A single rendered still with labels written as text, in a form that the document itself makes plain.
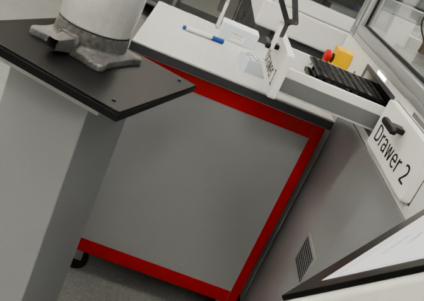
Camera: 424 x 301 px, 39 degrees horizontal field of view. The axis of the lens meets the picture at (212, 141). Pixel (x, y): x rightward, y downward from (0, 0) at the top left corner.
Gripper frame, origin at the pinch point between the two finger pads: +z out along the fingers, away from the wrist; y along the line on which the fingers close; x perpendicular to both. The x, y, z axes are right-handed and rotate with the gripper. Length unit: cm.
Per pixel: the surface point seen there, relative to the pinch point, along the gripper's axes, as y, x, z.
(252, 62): 7.6, 26.4, 11.8
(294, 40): 27, 85, 11
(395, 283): 2, -111, -11
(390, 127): 29.6, -31.1, 0.1
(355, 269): 2, -106, -8
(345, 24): 41, 83, -2
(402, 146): 33.2, -31.7, 2.5
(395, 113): 33.2, -20.5, -0.5
